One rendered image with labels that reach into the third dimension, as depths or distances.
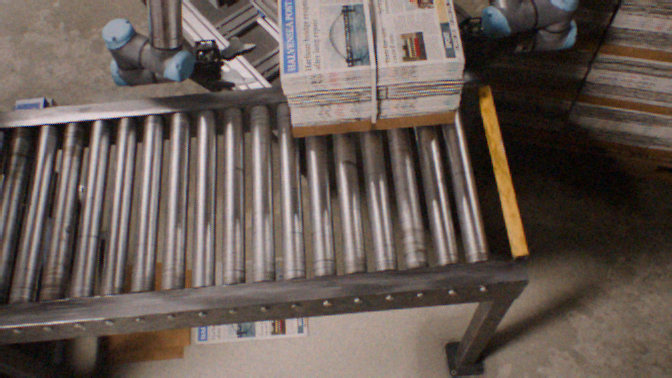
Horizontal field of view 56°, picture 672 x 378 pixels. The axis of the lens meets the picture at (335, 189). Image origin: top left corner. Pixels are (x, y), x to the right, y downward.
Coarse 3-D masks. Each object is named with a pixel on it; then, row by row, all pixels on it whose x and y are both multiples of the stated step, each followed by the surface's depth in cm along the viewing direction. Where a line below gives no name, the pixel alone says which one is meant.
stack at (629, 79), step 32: (608, 0) 160; (640, 0) 158; (608, 32) 170; (640, 32) 167; (512, 64) 188; (544, 64) 186; (576, 64) 183; (608, 64) 180; (640, 64) 176; (512, 96) 203; (544, 96) 200; (608, 96) 192; (640, 96) 189; (480, 128) 222; (544, 128) 214; (576, 128) 209; (608, 128) 206; (640, 128) 202; (544, 160) 230; (576, 160) 227; (640, 160) 216
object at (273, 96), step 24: (480, 72) 152; (168, 96) 154; (192, 96) 154; (216, 96) 153; (240, 96) 153; (264, 96) 152; (0, 120) 154; (24, 120) 153; (48, 120) 153; (72, 120) 152; (96, 120) 152; (144, 120) 154; (168, 120) 155; (192, 120) 155
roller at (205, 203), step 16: (208, 112) 151; (208, 128) 149; (208, 144) 147; (208, 160) 145; (208, 176) 143; (208, 192) 141; (208, 208) 139; (208, 224) 138; (208, 240) 136; (192, 256) 136; (208, 256) 134; (192, 272) 134; (208, 272) 133
